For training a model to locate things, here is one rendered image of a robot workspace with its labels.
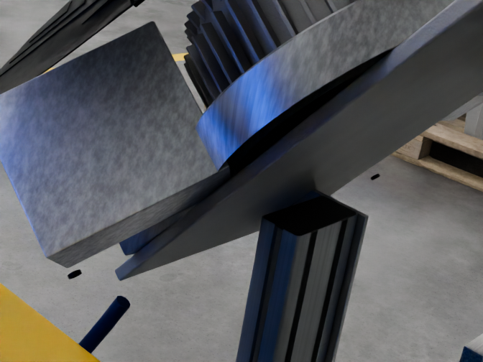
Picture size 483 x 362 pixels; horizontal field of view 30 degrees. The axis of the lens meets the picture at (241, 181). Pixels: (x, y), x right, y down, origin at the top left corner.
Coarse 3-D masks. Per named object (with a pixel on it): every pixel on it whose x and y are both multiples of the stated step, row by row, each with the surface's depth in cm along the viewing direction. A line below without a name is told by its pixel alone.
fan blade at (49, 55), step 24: (72, 0) 86; (96, 0) 80; (120, 0) 77; (48, 24) 85; (72, 24) 81; (96, 24) 78; (24, 48) 86; (48, 48) 81; (72, 48) 78; (0, 72) 87; (24, 72) 81
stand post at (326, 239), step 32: (288, 224) 80; (320, 224) 81; (352, 224) 84; (256, 256) 82; (288, 256) 79; (320, 256) 82; (256, 288) 83; (288, 288) 80; (320, 288) 84; (256, 320) 84; (288, 320) 82; (320, 320) 89; (256, 352) 86; (288, 352) 85; (320, 352) 89
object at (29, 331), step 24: (0, 288) 34; (0, 312) 32; (24, 312) 33; (0, 336) 31; (24, 336) 31; (48, 336) 32; (0, 360) 30; (24, 360) 30; (48, 360) 30; (72, 360) 30; (96, 360) 31
